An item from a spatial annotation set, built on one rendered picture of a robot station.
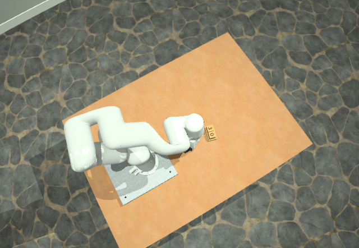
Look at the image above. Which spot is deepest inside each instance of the tan wooden number cube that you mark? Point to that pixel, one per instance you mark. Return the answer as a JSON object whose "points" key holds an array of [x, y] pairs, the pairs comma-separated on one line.
{"points": [[211, 135], [209, 128]]}

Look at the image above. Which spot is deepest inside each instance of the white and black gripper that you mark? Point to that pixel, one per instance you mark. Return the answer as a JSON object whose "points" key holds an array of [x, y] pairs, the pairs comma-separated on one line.
{"points": [[193, 144]]}

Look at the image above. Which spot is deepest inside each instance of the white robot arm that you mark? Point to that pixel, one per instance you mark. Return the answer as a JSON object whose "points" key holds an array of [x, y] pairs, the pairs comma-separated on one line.
{"points": [[117, 136]]}

